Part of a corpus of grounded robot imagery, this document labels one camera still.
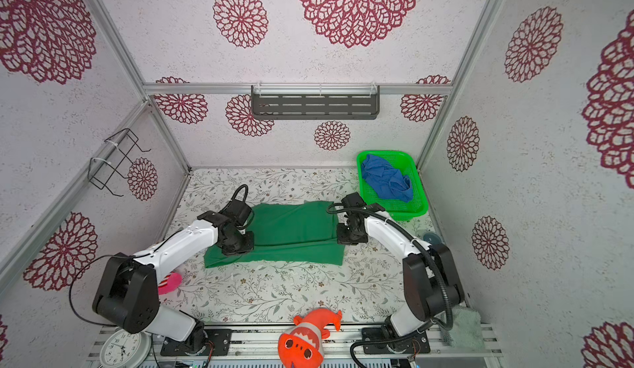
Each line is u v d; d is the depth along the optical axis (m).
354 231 0.73
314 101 0.92
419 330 0.57
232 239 0.72
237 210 0.70
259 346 0.73
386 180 1.13
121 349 0.69
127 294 0.43
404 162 1.16
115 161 0.79
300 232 0.97
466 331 0.75
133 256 0.46
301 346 0.66
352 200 0.72
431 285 0.44
